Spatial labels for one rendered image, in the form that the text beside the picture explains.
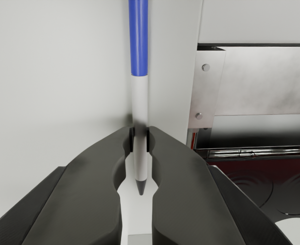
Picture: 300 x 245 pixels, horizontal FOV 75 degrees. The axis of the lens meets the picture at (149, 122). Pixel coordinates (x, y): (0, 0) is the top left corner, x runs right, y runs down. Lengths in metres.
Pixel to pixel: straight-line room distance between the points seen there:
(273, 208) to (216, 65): 0.25
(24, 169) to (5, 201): 0.04
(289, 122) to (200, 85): 0.23
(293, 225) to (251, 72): 0.28
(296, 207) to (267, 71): 0.23
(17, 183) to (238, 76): 0.23
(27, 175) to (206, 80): 0.17
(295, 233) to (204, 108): 0.31
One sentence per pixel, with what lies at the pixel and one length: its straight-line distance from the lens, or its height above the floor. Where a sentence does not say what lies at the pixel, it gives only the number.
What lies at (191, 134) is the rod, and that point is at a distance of 0.23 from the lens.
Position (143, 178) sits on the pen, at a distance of 0.16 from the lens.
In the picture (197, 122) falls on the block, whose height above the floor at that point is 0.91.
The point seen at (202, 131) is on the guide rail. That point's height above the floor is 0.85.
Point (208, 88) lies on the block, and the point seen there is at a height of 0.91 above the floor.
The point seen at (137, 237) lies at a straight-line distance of 0.23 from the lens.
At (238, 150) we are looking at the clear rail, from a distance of 0.27.
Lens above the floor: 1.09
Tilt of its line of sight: 61 degrees down
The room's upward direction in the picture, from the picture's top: 172 degrees clockwise
